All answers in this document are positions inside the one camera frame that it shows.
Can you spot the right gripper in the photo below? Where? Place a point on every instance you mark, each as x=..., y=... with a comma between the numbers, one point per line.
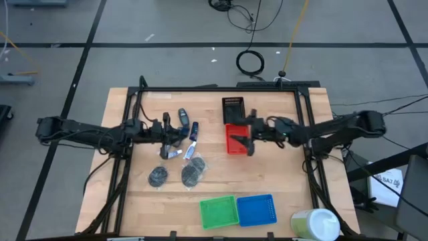
x=262, y=130

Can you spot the clear tape strip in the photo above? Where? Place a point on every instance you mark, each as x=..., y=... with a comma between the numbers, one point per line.
x=158, y=96

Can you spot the blue plastic basket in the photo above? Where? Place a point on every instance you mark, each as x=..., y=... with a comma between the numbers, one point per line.
x=255, y=211

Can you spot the black slanted beam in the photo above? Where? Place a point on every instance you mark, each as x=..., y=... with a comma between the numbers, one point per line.
x=384, y=164

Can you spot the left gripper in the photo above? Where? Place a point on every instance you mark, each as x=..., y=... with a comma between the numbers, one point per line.
x=166, y=147

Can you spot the black floor object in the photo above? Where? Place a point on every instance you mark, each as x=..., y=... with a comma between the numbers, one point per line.
x=5, y=112

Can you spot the wipes canister white lid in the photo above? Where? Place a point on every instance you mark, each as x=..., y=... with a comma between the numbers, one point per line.
x=317, y=226

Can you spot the black plastic basket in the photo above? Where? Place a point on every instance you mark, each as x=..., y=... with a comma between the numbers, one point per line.
x=230, y=105

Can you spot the white printed cardboard box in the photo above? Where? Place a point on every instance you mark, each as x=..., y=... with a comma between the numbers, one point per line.
x=389, y=194

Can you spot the white travel toothpaste tube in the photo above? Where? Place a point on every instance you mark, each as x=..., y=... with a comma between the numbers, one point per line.
x=175, y=154
x=190, y=150

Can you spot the black metal table frame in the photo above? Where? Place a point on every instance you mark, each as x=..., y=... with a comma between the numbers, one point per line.
x=200, y=89

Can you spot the grey deodorant stick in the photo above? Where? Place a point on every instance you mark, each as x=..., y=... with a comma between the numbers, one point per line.
x=183, y=115

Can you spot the black flat strip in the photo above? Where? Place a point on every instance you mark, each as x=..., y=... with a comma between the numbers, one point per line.
x=267, y=84

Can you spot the green plastic basket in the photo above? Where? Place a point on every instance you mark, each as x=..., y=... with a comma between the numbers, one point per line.
x=219, y=212

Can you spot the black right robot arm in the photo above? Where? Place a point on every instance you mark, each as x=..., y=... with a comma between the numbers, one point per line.
x=334, y=129

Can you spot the black round stand foot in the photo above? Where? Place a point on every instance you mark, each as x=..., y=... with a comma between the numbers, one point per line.
x=283, y=73

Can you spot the blue-grey floor rail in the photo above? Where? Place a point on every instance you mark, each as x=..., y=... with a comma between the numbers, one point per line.
x=36, y=2

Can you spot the grey chair panel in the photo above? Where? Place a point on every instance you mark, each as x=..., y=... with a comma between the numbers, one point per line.
x=413, y=201

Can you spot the grey metal floor base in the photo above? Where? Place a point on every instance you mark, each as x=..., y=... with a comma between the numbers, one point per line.
x=16, y=80

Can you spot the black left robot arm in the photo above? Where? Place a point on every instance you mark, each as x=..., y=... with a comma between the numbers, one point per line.
x=83, y=129

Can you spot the red plastic basket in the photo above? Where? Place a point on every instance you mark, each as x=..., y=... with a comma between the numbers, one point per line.
x=235, y=149

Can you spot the black table clamp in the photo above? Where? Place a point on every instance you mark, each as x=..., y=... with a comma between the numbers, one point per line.
x=271, y=235
x=173, y=235

